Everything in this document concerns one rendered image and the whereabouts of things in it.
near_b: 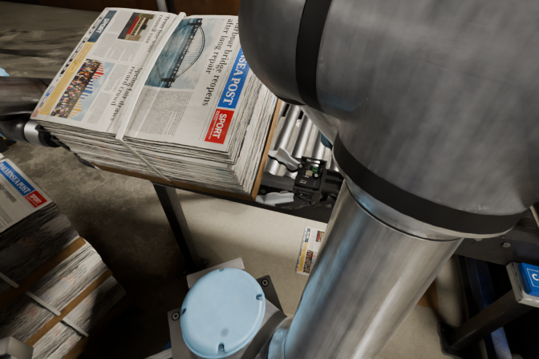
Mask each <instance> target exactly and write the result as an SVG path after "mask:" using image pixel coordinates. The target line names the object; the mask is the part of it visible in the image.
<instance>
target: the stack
mask: <svg viewBox="0 0 539 359"><path fill-rule="evenodd" d="M79 237H80V236H79V233H78V232H77V231H76V230H75V229H74V228H73V227H72V225H71V222H70V221H69V219H68V218H67V217H66V216H65V215H64V212H63V211H62V210H61V209H60V208H59V207H58V206H57V205H56V203H55V202H54V201H53V200H52V199H51V198H50V197H49V196H48V195H47V194H46V193H45V192H44V191H43V190H42V189H41V188H40V187H38V186H37V185H36V184H35V183H34V182H33V181H32V180H31V179H30V178H29V177H28V176H27V175H25V174H24V173H23V172H22V171H21V170H20V169H19V168H18V167H17V166H16V165H15V164H13V163H12V162H11V161H9V160H8V159H6V158H5V157H4V156H3V155H2V154H1V153H0V296H1V295H2V294H3V293H4V292H6V291H7V290H9V289H10V288H12V287H13V286H14V287H15V288H17V287H18V286H19V285H18V282H19V281H21V280H22V279H24V278H25V277H26V276H28V275H29V274H31V273H32V272H33V271H34V270H35V269H37V268H39V267H40V266H42V265H43V264H45V263H46V262H47V261H48V260H49V259H51V258H52V257H53V256H55V255H56V254H58V253H59V252H61V251H62V250H63V249H64V248H65V247H67V246H68V245H69V244H71V243H72V242H74V241H75V240H77V239H78V238H79ZM85 241H86V240H85ZM107 270H108V268H107V265H106V264H105V263H104V262H103V261H102V259H101V258H100V255H99V254H98V253H97V251H96V250H95V249H94V248H93V247H92V246H91V245H90V244H89V243H88V242H87V241H86V244H85V245H84V246H83V247H81V248H80V249H78V250H77V251H76V252H74V253H73V254H72V255H70V256H69V257H68V258H66V259H65V260H64V261H63V262H62V263H60V264H59V265H57V266H56V267H55V268H53V269H52V270H51V271H49V272H48V273H47V274H46V275H45V276H43V277H42V278H41V279H39V280H38V281H36V282H35V283H34V284H32V285H31V286H30V287H29V288H28V289H26V290H25V291H24V292H22V293H21V294H20V295H18V296H17V297H15V298H14V299H13V300H12V301H11V302H10V303H8V304H7V305H5V306H4V307H3V308H1V309H0V340H1V339H3V338H6V337H13V338H15V339H17V340H19V341H21V342H23V343H26V342H27V341H28V340H29V339H30V338H31V337H33V336H34V335H35V334H36V333H37V332H38V331H39V330H40V329H41V328H42V327H43V326H44V325H45V324H46V323H47V322H48V321H49V320H51V319H52V318H53V317H54V316H55V315H58V316H59V315H60V314H61V313H60V311H61V310H62V309H63V308H65V307H66V306H67V305H68V304H69V303H70V302H71V301H73V300H74V299H75V298H76V297H77V296H78V295H79V294H80V293H81V292H83V291H84V290H85V289H86V288H87V287H88V286H89V285H90V284H92V283H93V282H94V281H95V280H96V279H97V278H99V277H100V276H101V275H102V274H103V273H104V272H106V271H107ZM127 295H128V293H127V292H126V291H125V290H124V288H123V287H122V286H121V285H120V284H119V283H118V282H117V281H116V279H115V278H114V277H113V276H112V275H110V276H109V277H108V278H107V279H106V280H105V281H104V282H103V283H102V284H101V285H100V286H99V287H98V288H97V289H95V290H94V291H93V292H92V293H91V294H90V295H89V296H88V297H86V298H85V299H84V300H83V301H82V302H81V303H80V304H79V305H77V306H76V307H75V308H74V309H73V310H72V311H71V312H69V313H68V314H67V315H66V316H65V317H64V318H63V319H62V320H61V321H60V322H59V323H58V324H57V325H56V326H55V327H53V328H52V329H51V330H50V331H49V332H48V333H47V334H45V335H44V336H43V337H42V338H41V339H40V340H39V341H38V342H36V343H35V344H34V345H33V346H32V347H34V352H33V356H32V359H62V358H63V357H65V356H66V355H67V354H68V353H69V352H70V351H71V350H72V349H73V348H74V347H75V346H76V345H77V344H78V343H79V342H80V341H81V340H82V339H83V338H84V337H85V336H86V337H87V336H88V335H89V334H88V333H89V332H90V331H91V330H92V329H93V328H94V327H96V326H97V324H98V323H100V322H101V320H103V319H104V318H105V317H106V316H107V315H108V314H109V313H110V312H111V311H112V310H113V309H114V308H115V307H116V306H117V305H118V304H119V303H120V302H121V301H122V300H123V299H124V298H125V297H126V296H127ZM128 306H129V307H130V308H131V309H132V310H133V311H134V312H135V313H136V314H137V315H139V313H140V312H141V311H142V310H143V309H142V308H141V307H140V306H139V305H138V304H137V303H136V301H135V300H134V298H133V297H132V299H131V300H130V301H129V302H128V303H127V304H126V305H125V306H124V307H123V308H122V309H121V310H120V311H119V312H118V313H117V314H116V315H115V316H114V317H113V318H112V319H111V320H110V321H109V322H108V323H107V324H106V325H105V326H104V327H102V328H101V329H100V330H99V331H98V332H97V333H96V334H95V335H94V336H93V337H92V338H91V339H90V340H89V341H88V342H87V343H86V344H85V345H84V346H83V347H82V348H81V349H80V350H79V351H78V352H77V353H76V354H75V355H74V356H73V357H72V358H71V359H76V358H77V357H78V356H79V355H80V354H81V353H83V354H86V355H87V356H89V357H90V358H92V359H96V358H97V357H98V356H99V355H100V354H101V353H102V352H103V351H104V350H105V349H106V348H107V347H108V346H109V345H110V344H111V343H112V342H113V341H114V340H115V339H116V338H117V335H116V334H115V333H114V332H113V330H112V329H111V328H110V327H109V325H110V324H111V323H112V322H113V321H114V320H115V319H116V318H117V317H118V316H119V315H120V314H121V313H122V312H123V311H124V310H125V309H126V308H127V307H128Z"/></svg>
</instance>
